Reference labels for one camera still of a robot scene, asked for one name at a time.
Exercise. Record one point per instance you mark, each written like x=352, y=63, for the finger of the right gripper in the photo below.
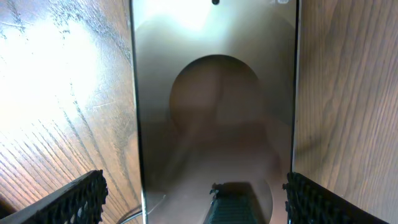
x=231, y=204

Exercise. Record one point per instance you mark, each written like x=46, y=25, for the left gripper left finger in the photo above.
x=80, y=201

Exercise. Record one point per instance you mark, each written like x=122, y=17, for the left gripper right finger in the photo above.
x=310, y=203

